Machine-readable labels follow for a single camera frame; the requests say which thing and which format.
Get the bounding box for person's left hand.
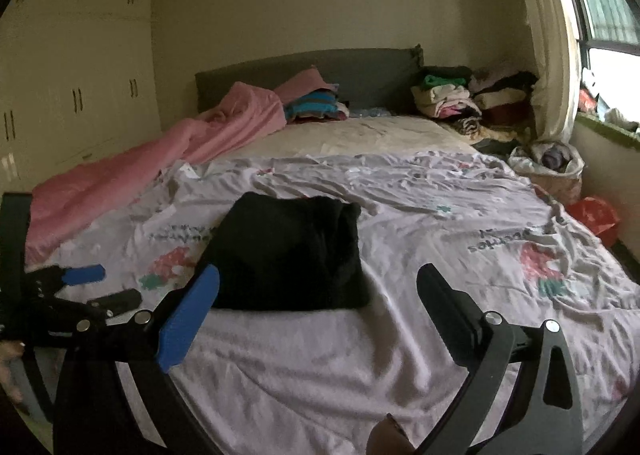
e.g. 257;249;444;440
0;341;24;404

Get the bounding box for black garment with white lettering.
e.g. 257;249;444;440
194;192;370;312

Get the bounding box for cream window curtain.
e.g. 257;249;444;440
524;0;582;142

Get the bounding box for cream mattress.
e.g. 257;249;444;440
220;116;475;160

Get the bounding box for white printed bed sheet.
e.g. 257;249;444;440
50;152;639;454

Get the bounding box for white bag of clothes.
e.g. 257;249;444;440
508;141;585;206

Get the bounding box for pile of mixed clothes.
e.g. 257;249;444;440
411;64;538;143

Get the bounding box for window with green grille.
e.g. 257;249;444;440
572;0;639;134

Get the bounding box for pink blanket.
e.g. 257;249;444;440
26;66;336;265

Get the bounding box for red plastic bag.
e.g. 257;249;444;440
566;196;620;247

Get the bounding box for cream built-in wardrobe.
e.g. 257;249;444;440
1;0;160;191

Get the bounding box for grey upholstered headboard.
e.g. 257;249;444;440
195;46;423;113

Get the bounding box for person's right hand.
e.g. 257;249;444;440
366;414;414;455

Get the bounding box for folded blue and teal clothes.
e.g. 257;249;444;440
284;89;348;124

